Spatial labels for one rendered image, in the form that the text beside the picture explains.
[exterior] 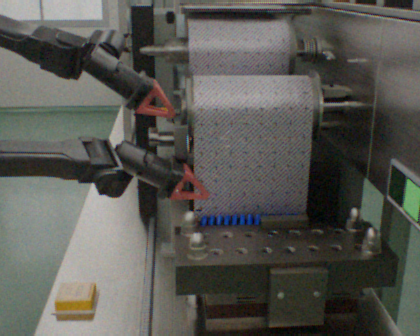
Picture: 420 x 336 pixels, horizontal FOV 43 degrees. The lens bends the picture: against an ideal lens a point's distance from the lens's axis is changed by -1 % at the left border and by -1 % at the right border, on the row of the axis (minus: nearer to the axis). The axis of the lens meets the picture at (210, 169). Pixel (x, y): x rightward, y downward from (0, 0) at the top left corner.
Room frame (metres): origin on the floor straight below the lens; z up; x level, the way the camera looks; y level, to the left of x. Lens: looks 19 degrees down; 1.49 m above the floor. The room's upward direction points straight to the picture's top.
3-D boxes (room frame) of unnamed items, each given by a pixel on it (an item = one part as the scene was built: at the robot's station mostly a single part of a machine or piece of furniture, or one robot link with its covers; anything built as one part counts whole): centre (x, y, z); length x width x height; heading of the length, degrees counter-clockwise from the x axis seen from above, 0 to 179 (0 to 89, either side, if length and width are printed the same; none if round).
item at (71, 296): (0.90, 0.26, 0.91); 0.07 x 0.07 x 0.02; 4
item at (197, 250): (0.85, 0.02, 1.05); 0.04 x 0.04 x 0.04
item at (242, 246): (0.91, -0.13, 1.00); 0.40 x 0.16 x 0.06; 94
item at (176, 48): (1.32, 0.08, 1.33); 0.06 x 0.06 x 0.06; 4
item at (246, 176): (1.02, -0.08, 1.11); 0.23 x 0.01 x 0.18; 94
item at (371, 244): (0.87, -0.30, 1.05); 0.04 x 0.04 x 0.04
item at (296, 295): (0.82, -0.16, 0.96); 0.10 x 0.03 x 0.11; 94
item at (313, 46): (1.35, -0.23, 1.33); 0.07 x 0.07 x 0.07; 4
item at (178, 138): (1.11, 0.08, 1.05); 0.06 x 0.05 x 0.31; 94
